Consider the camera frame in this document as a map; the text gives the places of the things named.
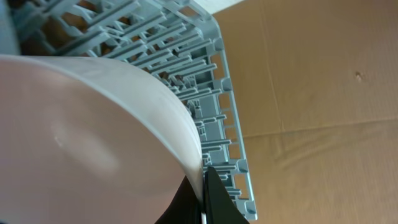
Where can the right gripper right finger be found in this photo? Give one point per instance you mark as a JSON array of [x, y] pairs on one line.
[[219, 208]]

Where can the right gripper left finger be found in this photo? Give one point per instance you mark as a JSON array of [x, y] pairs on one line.
[[184, 207]]

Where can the white shallow bowl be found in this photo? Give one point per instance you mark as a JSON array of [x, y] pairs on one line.
[[91, 140]]

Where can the grey dishwasher rack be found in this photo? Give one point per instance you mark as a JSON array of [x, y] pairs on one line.
[[178, 42]]

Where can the brown cardboard sheet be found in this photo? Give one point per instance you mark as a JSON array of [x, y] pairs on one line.
[[315, 83]]

